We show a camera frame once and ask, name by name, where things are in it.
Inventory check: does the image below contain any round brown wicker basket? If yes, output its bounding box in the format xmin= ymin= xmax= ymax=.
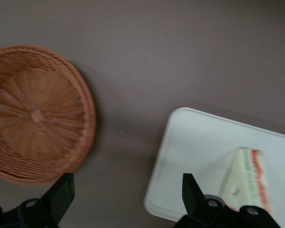
xmin=0 ymin=44 xmax=97 ymax=186

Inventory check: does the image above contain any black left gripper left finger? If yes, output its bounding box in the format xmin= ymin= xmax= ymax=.
xmin=0 ymin=172 xmax=76 ymax=228

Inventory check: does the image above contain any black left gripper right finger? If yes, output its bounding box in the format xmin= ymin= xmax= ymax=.
xmin=172 ymin=172 xmax=281 ymax=228

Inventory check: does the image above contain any triangular sandwich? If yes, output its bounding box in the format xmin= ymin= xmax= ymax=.
xmin=219 ymin=147 xmax=275 ymax=214

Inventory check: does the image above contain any white rectangular plastic tray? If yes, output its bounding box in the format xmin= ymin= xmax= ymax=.
xmin=144 ymin=107 xmax=285 ymax=228

